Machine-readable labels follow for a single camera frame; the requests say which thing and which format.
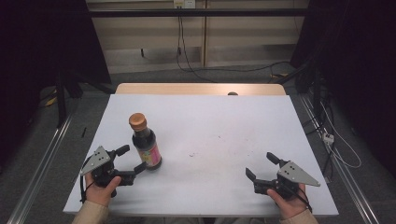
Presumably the black hanging cable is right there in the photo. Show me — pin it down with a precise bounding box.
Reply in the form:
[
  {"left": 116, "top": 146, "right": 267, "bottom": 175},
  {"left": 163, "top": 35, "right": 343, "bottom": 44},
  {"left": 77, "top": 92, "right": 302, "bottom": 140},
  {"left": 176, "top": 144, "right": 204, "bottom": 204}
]
[{"left": 176, "top": 15, "right": 217, "bottom": 83}]

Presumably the dark curtain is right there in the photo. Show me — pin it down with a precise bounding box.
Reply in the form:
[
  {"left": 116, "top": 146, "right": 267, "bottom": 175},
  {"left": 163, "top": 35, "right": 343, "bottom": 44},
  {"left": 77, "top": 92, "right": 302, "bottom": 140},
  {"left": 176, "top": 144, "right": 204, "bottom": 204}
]
[
  {"left": 0, "top": 0, "right": 112, "bottom": 166},
  {"left": 290, "top": 0, "right": 396, "bottom": 179}
]

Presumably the person's left hand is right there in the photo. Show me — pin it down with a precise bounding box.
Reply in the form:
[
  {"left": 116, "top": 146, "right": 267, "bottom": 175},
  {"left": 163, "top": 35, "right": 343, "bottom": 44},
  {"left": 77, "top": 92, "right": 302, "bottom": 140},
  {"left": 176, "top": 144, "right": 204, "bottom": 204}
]
[{"left": 84, "top": 173, "right": 122, "bottom": 207}]

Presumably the metal floor rail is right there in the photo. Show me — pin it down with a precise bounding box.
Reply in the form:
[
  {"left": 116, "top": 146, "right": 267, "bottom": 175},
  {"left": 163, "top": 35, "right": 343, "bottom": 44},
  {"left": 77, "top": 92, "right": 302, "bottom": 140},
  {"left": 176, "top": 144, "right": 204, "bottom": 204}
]
[
  {"left": 7, "top": 115, "right": 75, "bottom": 224},
  {"left": 299, "top": 94, "right": 380, "bottom": 224}
]

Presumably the white floor cable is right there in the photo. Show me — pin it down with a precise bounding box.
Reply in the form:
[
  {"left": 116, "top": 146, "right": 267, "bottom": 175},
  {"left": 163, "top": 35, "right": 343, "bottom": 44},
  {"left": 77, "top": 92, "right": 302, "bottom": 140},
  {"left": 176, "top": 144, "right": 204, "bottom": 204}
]
[{"left": 319, "top": 102, "right": 362, "bottom": 170}]

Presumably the black metal stand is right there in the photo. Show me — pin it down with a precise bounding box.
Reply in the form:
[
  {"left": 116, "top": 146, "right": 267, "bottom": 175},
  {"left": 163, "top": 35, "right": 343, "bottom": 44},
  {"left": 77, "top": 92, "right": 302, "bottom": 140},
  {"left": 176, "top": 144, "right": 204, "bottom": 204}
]
[
  {"left": 312, "top": 61, "right": 323, "bottom": 126},
  {"left": 55, "top": 70, "right": 83, "bottom": 129}
]

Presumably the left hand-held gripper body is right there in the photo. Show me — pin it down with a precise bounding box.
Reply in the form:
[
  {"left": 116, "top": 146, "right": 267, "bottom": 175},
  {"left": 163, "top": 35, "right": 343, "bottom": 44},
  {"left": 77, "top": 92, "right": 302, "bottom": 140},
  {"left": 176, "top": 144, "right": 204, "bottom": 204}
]
[{"left": 79, "top": 145, "right": 137, "bottom": 188}]

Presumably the white wall socket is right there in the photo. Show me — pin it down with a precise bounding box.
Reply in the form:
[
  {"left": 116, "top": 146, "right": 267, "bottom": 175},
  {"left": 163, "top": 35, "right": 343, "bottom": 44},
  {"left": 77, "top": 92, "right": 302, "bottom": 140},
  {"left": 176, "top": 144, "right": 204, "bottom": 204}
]
[{"left": 173, "top": 0, "right": 197, "bottom": 9}]

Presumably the white table board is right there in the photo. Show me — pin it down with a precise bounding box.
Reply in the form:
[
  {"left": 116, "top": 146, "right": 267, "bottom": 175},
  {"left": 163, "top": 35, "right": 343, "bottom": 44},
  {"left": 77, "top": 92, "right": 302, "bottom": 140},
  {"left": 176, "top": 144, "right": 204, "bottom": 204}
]
[{"left": 63, "top": 93, "right": 340, "bottom": 217}]

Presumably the dark sauce bottle orange cap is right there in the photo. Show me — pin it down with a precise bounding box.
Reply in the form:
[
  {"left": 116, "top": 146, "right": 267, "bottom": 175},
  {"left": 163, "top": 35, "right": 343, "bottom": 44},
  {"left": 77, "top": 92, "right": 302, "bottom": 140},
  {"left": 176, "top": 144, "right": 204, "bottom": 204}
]
[{"left": 128, "top": 112, "right": 163, "bottom": 172}]

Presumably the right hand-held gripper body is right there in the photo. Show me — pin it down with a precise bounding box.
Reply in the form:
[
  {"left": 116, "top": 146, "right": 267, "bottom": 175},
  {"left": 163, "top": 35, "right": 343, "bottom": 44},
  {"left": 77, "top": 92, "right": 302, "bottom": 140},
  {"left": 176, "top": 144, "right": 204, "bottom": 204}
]
[{"left": 253, "top": 159, "right": 321, "bottom": 201}]

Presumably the person's right hand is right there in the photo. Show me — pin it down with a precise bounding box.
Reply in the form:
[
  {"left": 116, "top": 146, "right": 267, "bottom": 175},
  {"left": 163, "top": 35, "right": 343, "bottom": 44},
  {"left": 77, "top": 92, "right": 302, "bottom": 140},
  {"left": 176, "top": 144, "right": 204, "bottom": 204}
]
[{"left": 266, "top": 183, "right": 313, "bottom": 220}]

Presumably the beige vertical post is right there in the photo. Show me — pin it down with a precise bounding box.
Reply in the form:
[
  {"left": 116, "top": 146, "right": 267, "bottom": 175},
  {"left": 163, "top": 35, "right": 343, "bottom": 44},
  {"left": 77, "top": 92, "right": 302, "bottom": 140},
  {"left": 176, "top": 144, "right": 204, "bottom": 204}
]
[{"left": 200, "top": 17, "right": 209, "bottom": 68}]

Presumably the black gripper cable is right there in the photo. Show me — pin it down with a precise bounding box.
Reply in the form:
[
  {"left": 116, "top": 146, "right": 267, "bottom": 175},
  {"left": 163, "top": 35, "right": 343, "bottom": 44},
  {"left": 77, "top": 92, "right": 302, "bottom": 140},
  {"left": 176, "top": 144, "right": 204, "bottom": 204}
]
[
  {"left": 290, "top": 186, "right": 314, "bottom": 214},
  {"left": 79, "top": 155, "right": 95, "bottom": 203}
]

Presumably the black horizontal bar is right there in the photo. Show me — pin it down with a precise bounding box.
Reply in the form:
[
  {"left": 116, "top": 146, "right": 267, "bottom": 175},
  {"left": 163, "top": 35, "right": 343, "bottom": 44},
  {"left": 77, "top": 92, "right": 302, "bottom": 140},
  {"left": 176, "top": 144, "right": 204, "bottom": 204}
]
[{"left": 88, "top": 8, "right": 309, "bottom": 19}]

